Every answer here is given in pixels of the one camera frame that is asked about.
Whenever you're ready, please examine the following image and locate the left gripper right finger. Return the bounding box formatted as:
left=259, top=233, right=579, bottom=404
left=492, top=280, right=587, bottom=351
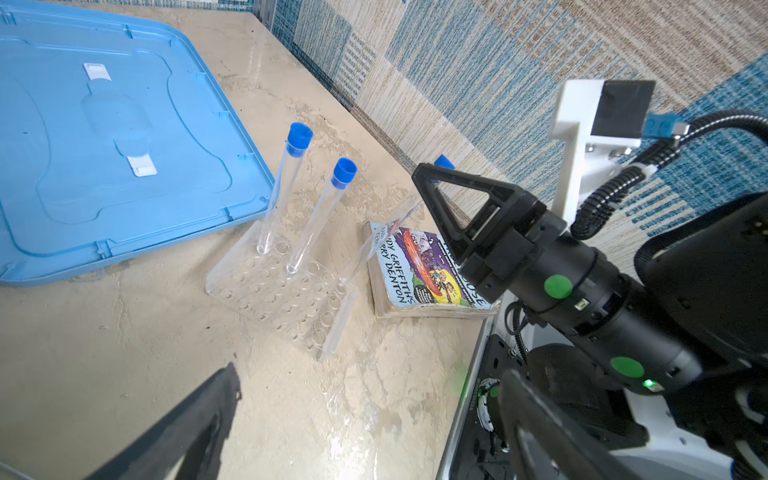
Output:
left=501, top=369, right=638, bottom=479

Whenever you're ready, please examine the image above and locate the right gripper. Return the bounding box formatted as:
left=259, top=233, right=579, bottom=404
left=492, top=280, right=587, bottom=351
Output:
left=412, top=163, right=567, bottom=303

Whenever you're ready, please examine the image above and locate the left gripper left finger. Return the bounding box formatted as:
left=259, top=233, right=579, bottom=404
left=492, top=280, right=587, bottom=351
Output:
left=89, top=363, right=242, bottom=479

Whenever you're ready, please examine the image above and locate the blue-capped test tube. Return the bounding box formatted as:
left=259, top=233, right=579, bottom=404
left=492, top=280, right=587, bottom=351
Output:
left=286, top=158, right=358, bottom=276
left=339, top=192, right=423, bottom=286
left=257, top=122, right=313, bottom=255

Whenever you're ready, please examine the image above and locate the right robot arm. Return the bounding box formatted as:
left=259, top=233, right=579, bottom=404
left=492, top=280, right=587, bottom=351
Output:
left=412, top=164, right=767, bottom=479

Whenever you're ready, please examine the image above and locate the colourful treehouse paperback book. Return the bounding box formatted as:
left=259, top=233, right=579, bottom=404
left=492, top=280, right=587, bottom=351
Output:
left=367, top=227, right=499, bottom=320

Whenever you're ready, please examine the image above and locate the blue plastic lid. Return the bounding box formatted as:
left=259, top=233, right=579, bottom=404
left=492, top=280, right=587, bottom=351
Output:
left=1, top=1, right=274, bottom=287

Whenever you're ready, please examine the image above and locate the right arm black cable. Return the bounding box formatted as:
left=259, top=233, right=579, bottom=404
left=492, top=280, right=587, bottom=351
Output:
left=569, top=109, right=768, bottom=242

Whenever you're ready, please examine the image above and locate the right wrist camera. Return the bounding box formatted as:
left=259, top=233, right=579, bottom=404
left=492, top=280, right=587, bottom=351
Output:
left=549, top=79, right=656, bottom=225

